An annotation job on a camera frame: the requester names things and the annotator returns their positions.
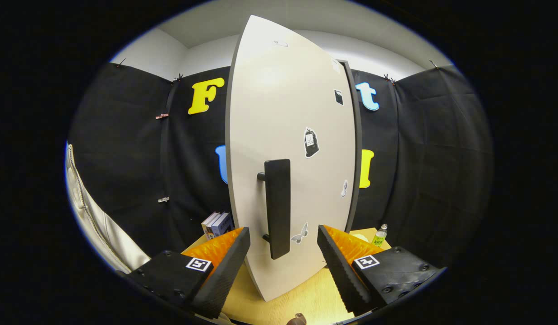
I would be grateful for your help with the white zippered jacket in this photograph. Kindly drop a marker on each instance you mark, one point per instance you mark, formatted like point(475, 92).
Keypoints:
point(103, 234)

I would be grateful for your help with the black clip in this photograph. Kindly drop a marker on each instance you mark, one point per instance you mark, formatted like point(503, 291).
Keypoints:
point(178, 77)
point(434, 64)
point(387, 79)
point(121, 62)

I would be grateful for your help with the pink clip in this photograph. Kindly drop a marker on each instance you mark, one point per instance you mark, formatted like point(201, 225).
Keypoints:
point(161, 116)

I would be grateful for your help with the beige shoe cabinet door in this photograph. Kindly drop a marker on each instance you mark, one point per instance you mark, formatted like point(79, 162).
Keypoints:
point(278, 99)

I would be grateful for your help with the white clip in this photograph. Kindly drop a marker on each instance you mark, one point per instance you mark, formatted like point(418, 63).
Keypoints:
point(163, 199)

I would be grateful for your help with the white book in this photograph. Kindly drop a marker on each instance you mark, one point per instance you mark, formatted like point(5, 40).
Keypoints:
point(210, 223)

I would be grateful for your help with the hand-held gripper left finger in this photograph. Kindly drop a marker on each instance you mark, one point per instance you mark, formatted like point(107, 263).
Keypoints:
point(227, 271)

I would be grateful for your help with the dark grey shoe cabinet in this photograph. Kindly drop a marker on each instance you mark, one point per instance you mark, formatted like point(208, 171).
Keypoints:
point(357, 135)

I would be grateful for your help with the black backdrop cloth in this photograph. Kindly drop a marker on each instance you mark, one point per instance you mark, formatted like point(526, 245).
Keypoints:
point(125, 158)

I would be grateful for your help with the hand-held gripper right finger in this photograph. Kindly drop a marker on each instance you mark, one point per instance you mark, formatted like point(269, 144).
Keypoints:
point(339, 271)

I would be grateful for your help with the green label plastic bottle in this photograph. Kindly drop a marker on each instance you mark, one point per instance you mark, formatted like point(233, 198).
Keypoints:
point(380, 236)

